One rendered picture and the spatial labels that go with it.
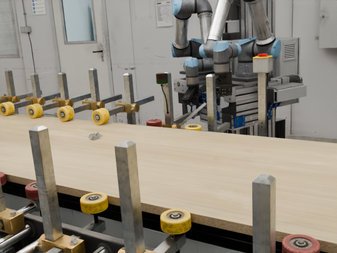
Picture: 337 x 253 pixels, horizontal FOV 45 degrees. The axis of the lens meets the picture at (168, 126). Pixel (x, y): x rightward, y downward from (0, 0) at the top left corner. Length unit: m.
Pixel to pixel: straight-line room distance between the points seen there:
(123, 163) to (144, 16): 4.38
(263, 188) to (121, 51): 4.77
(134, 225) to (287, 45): 2.21
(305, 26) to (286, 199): 3.49
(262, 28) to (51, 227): 1.68
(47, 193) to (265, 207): 0.59
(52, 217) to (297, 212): 0.65
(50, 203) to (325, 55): 3.77
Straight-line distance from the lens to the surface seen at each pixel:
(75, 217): 1.44
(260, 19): 2.38
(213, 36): 2.22
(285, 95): 2.60
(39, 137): 1.08
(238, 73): 2.56
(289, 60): 2.99
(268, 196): 0.77
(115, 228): 1.33
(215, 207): 1.13
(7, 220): 1.30
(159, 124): 2.07
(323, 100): 4.61
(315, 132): 4.70
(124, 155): 0.90
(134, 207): 0.95
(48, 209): 1.15
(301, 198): 1.20
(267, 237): 0.81
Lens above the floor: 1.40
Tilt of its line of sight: 14 degrees down
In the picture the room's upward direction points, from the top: 4 degrees counter-clockwise
